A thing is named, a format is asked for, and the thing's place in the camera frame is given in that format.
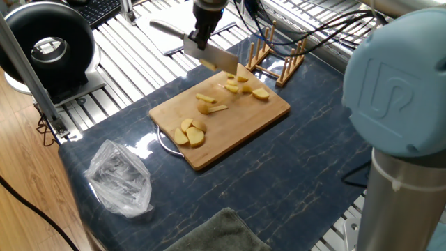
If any dark blue marbled mat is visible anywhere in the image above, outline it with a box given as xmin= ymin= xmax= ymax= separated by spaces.
xmin=58 ymin=29 xmax=373 ymax=251

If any perforated aluminium plate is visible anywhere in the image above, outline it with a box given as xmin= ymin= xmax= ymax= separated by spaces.
xmin=344 ymin=218 xmax=362 ymax=251

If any clear plastic bag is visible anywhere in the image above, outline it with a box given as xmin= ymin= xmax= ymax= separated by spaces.
xmin=84 ymin=139 xmax=154 ymax=219

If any black gripper cable bundle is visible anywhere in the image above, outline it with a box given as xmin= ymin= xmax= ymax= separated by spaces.
xmin=232 ymin=0 xmax=387 ymax=59

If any grey-green towel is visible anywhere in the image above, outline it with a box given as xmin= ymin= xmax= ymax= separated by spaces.
xmin=163 ymin=207 xmax=272 ymax=251

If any slanted aluminium post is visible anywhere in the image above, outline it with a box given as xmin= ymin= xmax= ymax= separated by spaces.
xmin=0 ymin=13 xmax=70 ymax=139

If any wooden cutting board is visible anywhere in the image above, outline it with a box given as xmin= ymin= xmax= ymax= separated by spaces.
xmin=148 ymin=63 xmax=291 ymax=172

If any wooden peg rack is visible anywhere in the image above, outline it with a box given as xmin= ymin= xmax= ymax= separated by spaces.
xmin=245 ymin=20 xmax=310 ymax=88

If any black keyboard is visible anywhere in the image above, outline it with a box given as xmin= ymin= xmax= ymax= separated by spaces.
xmin=75 ymin=0 xmax=123 ymax=28

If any black floor cable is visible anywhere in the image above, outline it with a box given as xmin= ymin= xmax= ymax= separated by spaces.
xmin=0 ymin=174 xmax=81 ymax=251

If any white paper pad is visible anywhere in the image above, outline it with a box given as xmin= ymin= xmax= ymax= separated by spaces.
xmin=134 ymin=0 xmax=237 ymax=56

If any hanging black cable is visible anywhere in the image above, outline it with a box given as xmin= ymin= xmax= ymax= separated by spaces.
xmin=341 ymin=160 xmax=372 ymax=189

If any black ring-shaped device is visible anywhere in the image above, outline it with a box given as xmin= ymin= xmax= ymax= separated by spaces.
xmin=0 ymin=1 xmax=107 ymax=107

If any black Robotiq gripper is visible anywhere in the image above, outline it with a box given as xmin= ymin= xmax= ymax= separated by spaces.
xmin=187 ymin=3 xmax=225 ymax=52

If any short aluminium post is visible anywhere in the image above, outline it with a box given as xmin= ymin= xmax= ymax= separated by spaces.
xmin=120 ymin=0 xmax=137 ymax=26

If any tangled black cable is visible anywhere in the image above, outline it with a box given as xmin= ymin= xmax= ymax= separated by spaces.
xmin=36 ymin=104 xmax=59 ymax=147

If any steel cleaver knife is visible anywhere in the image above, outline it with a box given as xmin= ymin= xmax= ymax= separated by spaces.
xmin=149 ymin=20 xmax=240 ymax=76

